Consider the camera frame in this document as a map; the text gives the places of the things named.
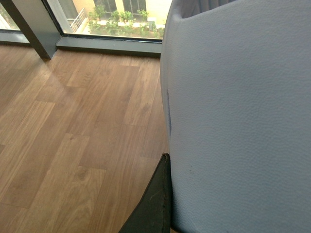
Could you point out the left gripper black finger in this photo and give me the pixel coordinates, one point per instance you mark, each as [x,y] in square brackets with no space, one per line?
[153,212]

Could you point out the large floor window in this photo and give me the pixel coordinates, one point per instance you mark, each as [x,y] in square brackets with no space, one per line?
[126,27]

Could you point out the light blue slipper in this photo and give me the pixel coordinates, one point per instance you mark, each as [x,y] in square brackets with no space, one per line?
[236,92]

